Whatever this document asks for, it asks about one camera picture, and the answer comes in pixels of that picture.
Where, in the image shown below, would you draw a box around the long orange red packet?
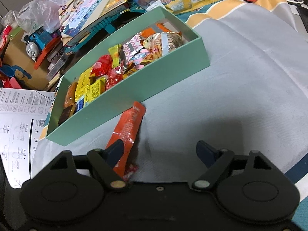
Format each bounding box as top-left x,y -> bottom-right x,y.
107,101 -> 146,181

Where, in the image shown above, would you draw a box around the brown chocolate snack packet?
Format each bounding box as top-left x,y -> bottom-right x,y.
58,104 -> 76,126

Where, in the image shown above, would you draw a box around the blue snack packet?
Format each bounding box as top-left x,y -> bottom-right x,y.
75,95 -> 85,113

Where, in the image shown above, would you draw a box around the small yellow snack packet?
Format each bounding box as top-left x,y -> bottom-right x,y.
84,77 -> 106,106

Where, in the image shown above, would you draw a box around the brown cake clear wrapper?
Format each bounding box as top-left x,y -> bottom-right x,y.
64,82 -> 77,109

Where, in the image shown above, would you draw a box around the yellow Winsun snack packet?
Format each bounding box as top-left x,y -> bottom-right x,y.
75,67 -> 94,102

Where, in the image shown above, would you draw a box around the shiny red foil packet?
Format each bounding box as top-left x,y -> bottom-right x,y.
105,65 -> 124,91

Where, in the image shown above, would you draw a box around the yellow black snack packet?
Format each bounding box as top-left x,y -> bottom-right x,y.
123,63 -> 144,79

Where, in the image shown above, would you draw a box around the red snack packet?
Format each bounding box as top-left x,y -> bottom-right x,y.
90,54 -> 112,77

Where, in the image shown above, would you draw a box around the pink strawberry snack packet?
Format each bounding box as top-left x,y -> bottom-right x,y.
130,52 -> 152,65

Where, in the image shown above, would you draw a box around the green yellow snack stick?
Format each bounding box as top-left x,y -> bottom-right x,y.
108,44 -> 122,68

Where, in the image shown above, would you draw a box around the pink white patterned packet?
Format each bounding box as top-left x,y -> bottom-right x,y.
123,34 -> 144,61

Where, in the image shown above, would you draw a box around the round striped snack bag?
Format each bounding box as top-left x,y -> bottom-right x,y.
141,32 -> 183,60

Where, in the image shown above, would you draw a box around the orange silver snack packet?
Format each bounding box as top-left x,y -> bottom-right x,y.
139,23 -> 182,39

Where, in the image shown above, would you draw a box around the white instruction sheet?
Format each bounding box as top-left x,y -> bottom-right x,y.
0,88 -> 54,188

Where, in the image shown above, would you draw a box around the grey toy building blocks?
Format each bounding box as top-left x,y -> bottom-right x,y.
46,42 -> 65,81

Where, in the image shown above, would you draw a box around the teal cardboard box tray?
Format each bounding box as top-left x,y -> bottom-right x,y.
46,7 -> 210,146

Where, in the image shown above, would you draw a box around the teal toy track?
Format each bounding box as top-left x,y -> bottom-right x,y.
64,4 -> 146,55

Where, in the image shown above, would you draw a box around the brown cardboard box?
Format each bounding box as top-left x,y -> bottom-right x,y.
3,30 -> 50,90

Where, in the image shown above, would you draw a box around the blue Thomas toy train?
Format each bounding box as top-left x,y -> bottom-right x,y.
23,27 -> 54,61

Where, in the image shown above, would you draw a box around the drawing mat toy box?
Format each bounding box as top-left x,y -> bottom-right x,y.
59,0 -> 128,44

